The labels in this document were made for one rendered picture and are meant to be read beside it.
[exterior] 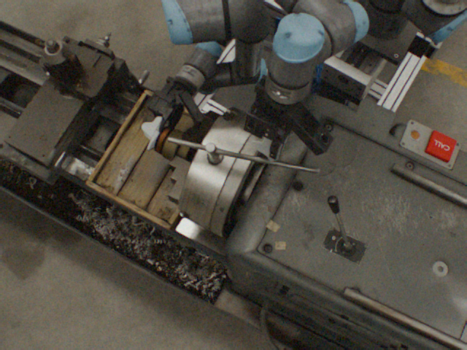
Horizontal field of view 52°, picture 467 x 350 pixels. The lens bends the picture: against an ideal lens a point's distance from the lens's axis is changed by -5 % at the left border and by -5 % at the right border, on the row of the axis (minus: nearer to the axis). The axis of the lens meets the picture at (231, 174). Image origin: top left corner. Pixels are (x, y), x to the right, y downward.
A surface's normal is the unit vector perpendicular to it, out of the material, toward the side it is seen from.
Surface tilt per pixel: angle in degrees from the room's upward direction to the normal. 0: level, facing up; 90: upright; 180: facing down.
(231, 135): 11
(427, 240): 0
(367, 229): 0
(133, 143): 0
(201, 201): 52
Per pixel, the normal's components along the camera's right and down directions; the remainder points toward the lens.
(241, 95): -0.03, -0.33
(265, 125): -0.46, 0.73
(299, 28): 0.10, -0.53
